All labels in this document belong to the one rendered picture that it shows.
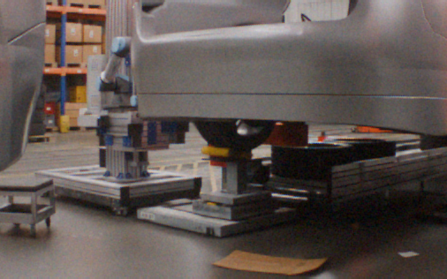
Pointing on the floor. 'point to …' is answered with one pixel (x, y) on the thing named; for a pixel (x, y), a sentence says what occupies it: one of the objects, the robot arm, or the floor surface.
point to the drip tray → (444, 213)
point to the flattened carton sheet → (241, 260)
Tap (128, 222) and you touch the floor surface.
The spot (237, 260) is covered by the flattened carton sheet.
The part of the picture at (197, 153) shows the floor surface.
